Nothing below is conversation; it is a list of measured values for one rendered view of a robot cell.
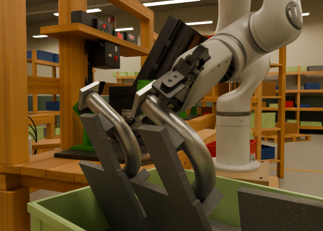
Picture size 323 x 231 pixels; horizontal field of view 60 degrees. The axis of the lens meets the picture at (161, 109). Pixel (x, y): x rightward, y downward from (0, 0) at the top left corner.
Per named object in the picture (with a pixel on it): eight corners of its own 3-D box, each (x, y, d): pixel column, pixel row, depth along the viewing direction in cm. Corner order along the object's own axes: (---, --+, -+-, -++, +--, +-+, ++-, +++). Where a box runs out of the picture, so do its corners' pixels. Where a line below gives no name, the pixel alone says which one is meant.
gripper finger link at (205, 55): (199, 67, 46) (178, 86, 43) (213, 32, 39) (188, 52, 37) (205, 72, 45) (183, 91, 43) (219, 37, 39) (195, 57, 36)
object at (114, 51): (120, 68, 179) (120, 45, 178) (105, 66, 163) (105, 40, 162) (104, 69, 184) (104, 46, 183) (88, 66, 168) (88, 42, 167)
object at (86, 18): (98, 29, 162) (97, 17, 161) (81, 23, 148) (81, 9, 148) (88, 30, 164) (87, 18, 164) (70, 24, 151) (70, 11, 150)
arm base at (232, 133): (256, 159, 110) (256, 112, 109) (263, 173, 91) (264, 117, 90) (207, 157, 114) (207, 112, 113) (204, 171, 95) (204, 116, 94)
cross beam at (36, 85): (140, 95, 249) (140, 85, 249) (14, 93, 129) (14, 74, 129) (135, 95, 251) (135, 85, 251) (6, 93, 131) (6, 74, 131)
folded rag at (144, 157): (127, 161, 116) (127, 154, 116) (143, 159, 121) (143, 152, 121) (139, 166, 108) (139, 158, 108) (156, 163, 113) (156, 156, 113)
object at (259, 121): (254, 182, 387) (256, 6, 377) (180, 152, 599) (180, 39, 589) (284, 177, 408) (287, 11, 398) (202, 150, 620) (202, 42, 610)
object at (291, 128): (287, 136, 840) (287, 122, 838) (310, 140, 766) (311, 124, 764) (255, 139, 795) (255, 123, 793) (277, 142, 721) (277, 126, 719)
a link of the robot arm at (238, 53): (199, 60, 56) (190, 66, 54) (215, 24, 49) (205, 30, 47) (232, 86, 53) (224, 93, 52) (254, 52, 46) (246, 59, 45)
